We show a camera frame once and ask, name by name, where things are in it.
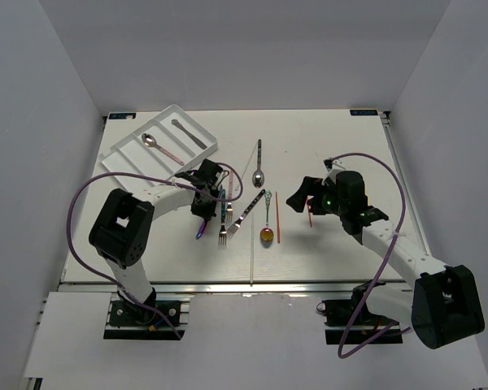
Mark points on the blue label sticker right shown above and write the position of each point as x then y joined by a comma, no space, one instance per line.
363,112

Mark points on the dark handle fork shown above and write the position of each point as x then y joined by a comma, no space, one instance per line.
237,224

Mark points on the orange chopstick right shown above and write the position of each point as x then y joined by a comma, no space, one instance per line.
309,214

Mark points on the iridescent rainbow knife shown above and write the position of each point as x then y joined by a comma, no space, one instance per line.
201,229

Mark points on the white compartment utensil tray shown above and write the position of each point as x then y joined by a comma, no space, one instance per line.
131,155

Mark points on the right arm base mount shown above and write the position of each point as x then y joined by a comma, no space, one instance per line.
337,313

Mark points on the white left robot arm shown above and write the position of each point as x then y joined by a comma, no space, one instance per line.
121,231

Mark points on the blue label sticker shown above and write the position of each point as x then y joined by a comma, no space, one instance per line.
122,116
363,112

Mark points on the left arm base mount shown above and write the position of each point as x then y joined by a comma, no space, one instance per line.
128,321

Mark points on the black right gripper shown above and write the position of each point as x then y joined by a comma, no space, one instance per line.
298,201

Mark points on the blue label sticker left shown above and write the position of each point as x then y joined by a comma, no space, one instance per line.
122,116

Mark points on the iridescent gold spoon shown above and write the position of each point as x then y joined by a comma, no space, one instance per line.
266,234

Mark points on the silver ornate butter knife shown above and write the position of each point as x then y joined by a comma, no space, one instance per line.
191,136

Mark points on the silver spoon pink handle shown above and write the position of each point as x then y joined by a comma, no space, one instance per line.
151,142

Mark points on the silver spoon dark handle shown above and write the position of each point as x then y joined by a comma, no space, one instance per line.
258,177

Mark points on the orange chopstick left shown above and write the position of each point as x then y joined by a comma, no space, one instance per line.
277,209

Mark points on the orange chopstick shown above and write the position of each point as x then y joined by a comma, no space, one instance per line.
277,209
309,214

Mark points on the green handle fork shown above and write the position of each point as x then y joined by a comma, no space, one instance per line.
222,237

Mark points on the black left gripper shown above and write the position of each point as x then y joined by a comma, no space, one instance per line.
205,214

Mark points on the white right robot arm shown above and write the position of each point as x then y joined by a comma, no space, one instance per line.
442,305

